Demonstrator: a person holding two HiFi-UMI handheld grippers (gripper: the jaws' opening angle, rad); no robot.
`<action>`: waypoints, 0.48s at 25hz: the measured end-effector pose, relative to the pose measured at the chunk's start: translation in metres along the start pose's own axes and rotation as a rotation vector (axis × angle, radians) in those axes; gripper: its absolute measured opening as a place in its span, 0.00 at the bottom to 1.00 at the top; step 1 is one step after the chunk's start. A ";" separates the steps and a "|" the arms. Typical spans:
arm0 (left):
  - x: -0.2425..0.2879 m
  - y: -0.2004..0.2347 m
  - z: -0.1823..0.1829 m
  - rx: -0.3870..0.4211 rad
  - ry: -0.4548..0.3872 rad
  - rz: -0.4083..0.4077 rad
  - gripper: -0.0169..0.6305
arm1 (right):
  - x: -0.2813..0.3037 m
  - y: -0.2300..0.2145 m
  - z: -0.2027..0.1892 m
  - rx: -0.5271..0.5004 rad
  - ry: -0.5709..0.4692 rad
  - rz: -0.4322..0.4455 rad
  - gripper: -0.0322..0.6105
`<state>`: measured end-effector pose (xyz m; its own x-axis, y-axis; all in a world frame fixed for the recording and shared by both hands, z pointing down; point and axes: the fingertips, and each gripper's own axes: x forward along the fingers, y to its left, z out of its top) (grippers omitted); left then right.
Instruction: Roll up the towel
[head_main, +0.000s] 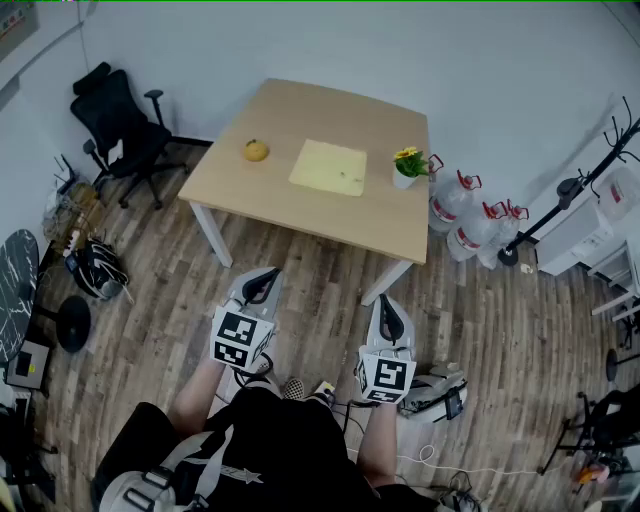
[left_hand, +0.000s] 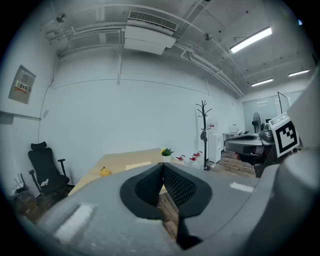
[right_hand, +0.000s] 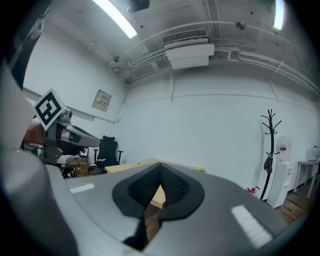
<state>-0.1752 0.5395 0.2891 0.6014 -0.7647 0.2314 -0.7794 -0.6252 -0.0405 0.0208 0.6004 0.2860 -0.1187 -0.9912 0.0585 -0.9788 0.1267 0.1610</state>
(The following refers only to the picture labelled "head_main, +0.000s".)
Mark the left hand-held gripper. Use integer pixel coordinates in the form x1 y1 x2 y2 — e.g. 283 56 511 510
209 267 285 372

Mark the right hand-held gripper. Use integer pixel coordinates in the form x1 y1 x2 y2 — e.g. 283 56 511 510
355 293 417 405

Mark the yellow cloth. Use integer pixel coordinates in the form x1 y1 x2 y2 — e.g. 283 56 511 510
288 138 369 197

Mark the person's left forearm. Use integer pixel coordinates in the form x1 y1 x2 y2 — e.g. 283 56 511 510
169 357 241 441

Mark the person's right forearm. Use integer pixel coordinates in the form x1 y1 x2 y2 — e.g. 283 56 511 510
357 399 401 484

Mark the white table leg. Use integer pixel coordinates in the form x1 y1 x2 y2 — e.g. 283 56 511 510
360 259 414 307
189 199 234 269

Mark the grey white floor device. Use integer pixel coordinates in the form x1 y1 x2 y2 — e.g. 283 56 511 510
399 364 469 424

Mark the small black screen device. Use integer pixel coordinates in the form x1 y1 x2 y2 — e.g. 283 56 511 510
444 387 464 420

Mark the person's black clothing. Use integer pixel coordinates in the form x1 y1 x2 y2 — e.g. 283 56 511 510
89 384 441 512

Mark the black white striped bag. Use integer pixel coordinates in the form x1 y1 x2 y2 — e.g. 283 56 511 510
74 238 130 301

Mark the sunflower in white pot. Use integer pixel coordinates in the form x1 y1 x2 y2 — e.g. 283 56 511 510
392 145 430 190

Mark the black round stand base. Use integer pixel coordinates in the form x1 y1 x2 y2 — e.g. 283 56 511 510
57 294 92 354

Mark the black coat rack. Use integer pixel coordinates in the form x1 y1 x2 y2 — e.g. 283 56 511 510
498 96 640 266

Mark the black router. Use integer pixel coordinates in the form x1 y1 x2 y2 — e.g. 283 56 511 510
53 154 76 194

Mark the black round-base stool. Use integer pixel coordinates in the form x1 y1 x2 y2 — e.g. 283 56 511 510
604 347 640 384

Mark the black office chair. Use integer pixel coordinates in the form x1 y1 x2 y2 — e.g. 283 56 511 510
69 61 191 211

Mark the black folding stand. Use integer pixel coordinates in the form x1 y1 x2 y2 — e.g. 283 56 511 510
537 384 640 476

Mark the black marble round table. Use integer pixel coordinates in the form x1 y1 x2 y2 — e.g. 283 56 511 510
0 228 40 364

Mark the grey box device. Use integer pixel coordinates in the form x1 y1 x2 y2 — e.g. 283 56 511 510
5 341 51 389

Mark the white floor cable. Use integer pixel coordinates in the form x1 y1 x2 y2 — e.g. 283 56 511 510
394 444 506 476

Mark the wire basket with cables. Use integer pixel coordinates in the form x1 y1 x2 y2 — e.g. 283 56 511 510
43 179 101 241

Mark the white shelf frame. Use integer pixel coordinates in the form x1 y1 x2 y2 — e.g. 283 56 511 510
589 239 640 321

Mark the grey strap bag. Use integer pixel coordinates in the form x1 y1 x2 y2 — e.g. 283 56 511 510
97 424 236 512

